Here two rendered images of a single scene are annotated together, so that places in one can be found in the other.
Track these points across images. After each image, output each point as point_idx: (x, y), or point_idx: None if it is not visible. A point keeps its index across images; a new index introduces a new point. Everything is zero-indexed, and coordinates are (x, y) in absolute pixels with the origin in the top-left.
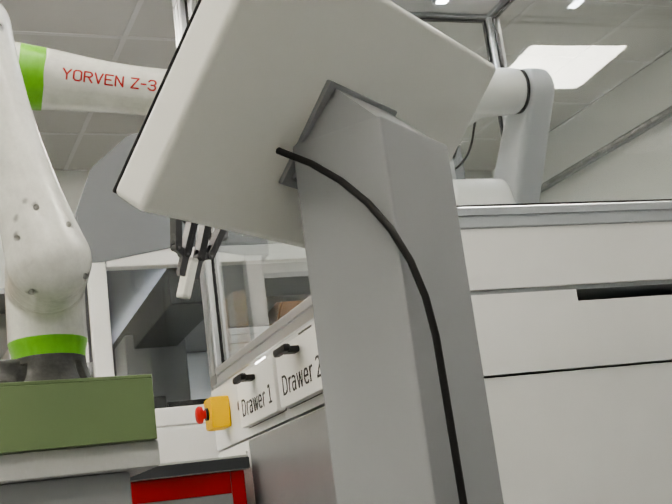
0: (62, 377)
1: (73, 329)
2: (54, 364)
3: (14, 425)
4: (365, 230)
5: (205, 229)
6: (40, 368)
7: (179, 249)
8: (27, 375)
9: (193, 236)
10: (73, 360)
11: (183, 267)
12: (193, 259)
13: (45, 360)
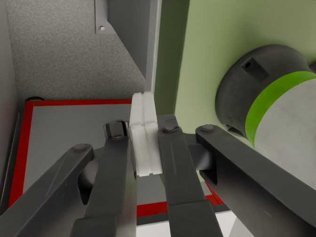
0: (276, 51)
1: (298, 90)
2: (292, 63)
3: None
4: None
5: (117, 192)
6: (303, 63)
7: (204, 126)
8: (308, 66)
9: (168, 160)
10: (272, 74)
11: (168, 122)
12: (146, 122)
13: (304, 67)
